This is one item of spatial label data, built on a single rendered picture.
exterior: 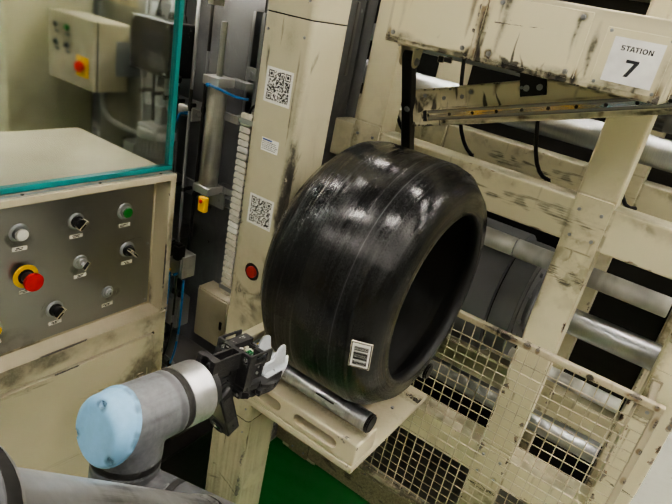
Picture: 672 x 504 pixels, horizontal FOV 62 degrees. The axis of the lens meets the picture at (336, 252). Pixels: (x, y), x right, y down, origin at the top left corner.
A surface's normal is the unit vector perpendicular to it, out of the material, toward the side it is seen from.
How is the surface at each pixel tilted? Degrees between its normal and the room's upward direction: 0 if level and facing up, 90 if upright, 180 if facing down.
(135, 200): 90
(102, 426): 78
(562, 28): 90
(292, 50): 90
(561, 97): 90
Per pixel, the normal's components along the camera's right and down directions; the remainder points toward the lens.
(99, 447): -0.52, 0.04
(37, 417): 0.80, 0.38
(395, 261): 0.26, 0.03
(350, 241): -0.38, -0.28
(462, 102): -0.57, 0.23
